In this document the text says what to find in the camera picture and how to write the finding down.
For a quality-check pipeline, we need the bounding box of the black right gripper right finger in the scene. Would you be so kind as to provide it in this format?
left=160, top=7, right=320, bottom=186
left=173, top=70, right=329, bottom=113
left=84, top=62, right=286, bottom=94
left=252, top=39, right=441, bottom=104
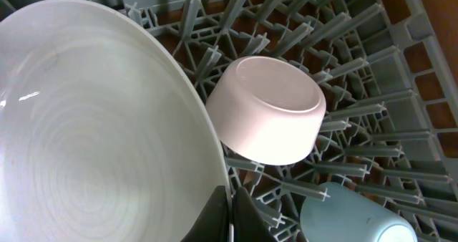
left=233, top=187, right=276, bottom=242

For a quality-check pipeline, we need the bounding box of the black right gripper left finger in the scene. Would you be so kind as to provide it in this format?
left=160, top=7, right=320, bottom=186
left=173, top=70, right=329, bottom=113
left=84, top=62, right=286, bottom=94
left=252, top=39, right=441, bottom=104
left=181, top=185, right=229, bottom=242

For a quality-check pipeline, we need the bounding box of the light blue cup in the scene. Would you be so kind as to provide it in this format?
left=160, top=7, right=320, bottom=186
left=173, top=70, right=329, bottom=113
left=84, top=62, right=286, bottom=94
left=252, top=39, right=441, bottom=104
left=300, top=182, right=418, bottom=242

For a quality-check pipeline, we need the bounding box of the white bowl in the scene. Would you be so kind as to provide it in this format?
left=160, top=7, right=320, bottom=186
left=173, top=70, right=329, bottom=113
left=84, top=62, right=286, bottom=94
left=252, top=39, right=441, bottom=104
left=205, top=56, right=326, bottom=165

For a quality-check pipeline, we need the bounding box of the white plate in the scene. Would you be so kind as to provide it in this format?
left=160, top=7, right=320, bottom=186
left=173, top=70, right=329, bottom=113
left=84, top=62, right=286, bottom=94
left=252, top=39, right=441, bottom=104
left=1, top=0, right=229, bottom=241

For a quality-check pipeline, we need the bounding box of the grey dishwasher rack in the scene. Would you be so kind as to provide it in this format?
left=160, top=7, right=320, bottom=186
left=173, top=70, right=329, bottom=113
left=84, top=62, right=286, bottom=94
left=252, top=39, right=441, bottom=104
left=1, top=0, right=457, bottom=241

